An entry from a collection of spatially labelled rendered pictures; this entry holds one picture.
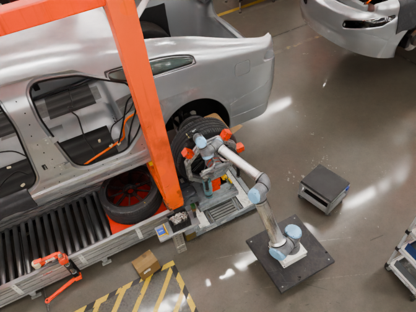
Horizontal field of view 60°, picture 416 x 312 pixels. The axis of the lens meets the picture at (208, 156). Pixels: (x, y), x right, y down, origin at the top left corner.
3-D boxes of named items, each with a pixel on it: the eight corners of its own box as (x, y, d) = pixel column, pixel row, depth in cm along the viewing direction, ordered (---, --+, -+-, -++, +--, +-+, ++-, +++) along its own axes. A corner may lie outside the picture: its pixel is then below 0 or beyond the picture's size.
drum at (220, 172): (216, 160, 364) (215, 150, 354) (226, 174, 351) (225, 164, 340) (203, 165, 361) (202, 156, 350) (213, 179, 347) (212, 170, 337)
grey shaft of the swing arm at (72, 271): (82, 273, 373) (64, 250, 336) (83, 277, 370) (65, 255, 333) (73, 277, 371) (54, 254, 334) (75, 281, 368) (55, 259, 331)
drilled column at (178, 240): (183, 242, 392) (177, 221, 361) (187, 249, 386) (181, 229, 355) (174, 246, 390) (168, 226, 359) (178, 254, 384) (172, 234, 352)
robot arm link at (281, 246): (296, 251, 316) (267, 182, 289) (285, 264, 307) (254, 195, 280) (282, 247, 328) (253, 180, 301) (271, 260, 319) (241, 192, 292)
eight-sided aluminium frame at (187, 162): (234, 165, 384) (233, 128, 343) (238, 169, 380) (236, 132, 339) (188, 186, 371) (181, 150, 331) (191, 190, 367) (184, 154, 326)
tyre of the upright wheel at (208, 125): (225, 107, 357) (164, 130, 341) (237, 121, 342) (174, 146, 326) (228, 152, 406) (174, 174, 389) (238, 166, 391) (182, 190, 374)
